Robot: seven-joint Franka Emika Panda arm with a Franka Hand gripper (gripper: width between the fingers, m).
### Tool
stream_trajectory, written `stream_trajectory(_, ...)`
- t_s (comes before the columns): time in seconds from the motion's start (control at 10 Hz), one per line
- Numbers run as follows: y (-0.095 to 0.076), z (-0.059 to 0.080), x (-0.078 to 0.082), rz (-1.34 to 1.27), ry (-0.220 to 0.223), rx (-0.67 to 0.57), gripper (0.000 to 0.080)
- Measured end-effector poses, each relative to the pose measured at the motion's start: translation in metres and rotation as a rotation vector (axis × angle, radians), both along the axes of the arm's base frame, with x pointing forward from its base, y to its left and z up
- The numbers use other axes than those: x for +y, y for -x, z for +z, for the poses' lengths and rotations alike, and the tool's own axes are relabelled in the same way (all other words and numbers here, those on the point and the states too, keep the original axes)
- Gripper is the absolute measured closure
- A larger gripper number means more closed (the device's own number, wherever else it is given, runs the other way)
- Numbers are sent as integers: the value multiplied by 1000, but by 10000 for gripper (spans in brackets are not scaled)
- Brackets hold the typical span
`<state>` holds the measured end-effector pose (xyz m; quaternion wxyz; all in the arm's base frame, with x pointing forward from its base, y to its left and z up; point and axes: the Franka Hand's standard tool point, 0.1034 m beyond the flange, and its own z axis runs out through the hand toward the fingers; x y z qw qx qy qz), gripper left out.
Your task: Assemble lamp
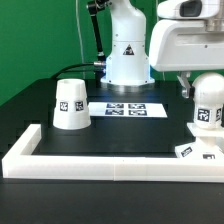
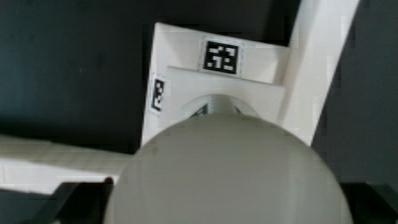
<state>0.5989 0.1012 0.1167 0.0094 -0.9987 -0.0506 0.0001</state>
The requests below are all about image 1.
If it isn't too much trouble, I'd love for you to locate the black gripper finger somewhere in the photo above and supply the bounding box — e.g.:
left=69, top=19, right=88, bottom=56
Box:
left=177, top=71, right=191, bottom=98

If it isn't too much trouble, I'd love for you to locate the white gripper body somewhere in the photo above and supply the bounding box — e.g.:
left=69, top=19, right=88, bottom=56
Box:
left=149, top=19, right=224, bottom=72

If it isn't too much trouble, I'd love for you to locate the white lamp bulb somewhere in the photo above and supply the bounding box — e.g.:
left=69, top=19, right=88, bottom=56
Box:
left=193, top=72, right=224, bottom=129

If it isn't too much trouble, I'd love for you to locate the white lamp base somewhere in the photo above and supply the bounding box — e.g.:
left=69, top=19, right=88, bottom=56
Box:
left=175, top=123, right=224, bottom=160

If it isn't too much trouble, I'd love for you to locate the white lamp shade hood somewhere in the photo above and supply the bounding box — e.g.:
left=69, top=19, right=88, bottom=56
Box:
left=53, top=79, right=91, bottom=130

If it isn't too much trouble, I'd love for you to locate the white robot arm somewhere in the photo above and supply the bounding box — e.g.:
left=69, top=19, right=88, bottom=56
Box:
left=101, top=0, right=224, bottom=98

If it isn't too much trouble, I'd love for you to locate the white marker tag sheet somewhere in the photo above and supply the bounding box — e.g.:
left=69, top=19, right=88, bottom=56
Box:
left=88, top=102, right=167, bottom=118

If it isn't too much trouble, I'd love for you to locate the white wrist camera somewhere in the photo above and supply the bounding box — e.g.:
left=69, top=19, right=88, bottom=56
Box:
left=157, top=0, right=221, bottom=19

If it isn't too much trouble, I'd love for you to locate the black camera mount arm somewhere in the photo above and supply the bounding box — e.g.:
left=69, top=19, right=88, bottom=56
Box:
left=86, top=0, right=109, bottom=61

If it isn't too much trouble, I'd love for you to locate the black cable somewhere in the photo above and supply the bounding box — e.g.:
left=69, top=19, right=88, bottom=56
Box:
left=50, top=61, right=107, bottom=80

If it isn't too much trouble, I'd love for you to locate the white thin cable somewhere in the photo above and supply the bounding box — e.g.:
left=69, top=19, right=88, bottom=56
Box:
left=75, top=0, right=86, bottom=80

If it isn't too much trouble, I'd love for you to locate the white U-shaped frame barrier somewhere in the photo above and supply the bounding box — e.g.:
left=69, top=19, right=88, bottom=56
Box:
left=2, top=124, right=224, bottom=183

